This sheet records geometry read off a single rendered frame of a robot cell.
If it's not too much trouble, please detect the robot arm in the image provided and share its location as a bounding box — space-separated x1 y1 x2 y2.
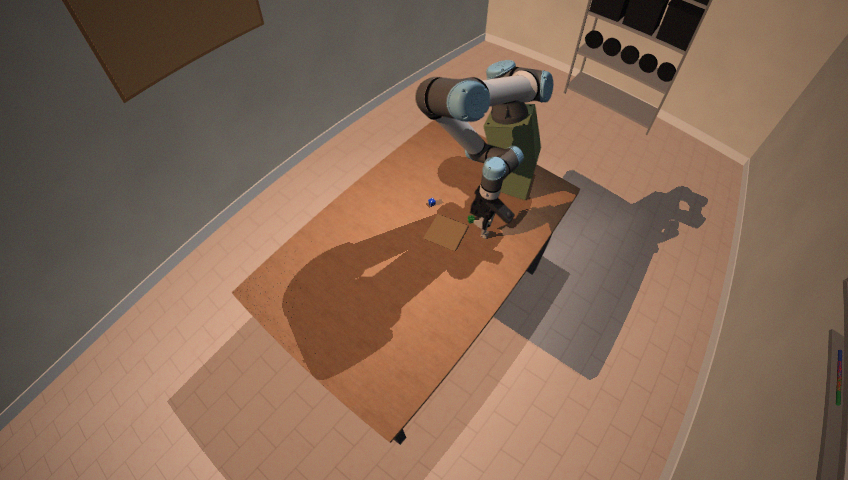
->
415 60 553 224

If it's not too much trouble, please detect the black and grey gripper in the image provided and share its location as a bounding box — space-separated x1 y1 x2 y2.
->
470 185 498 235

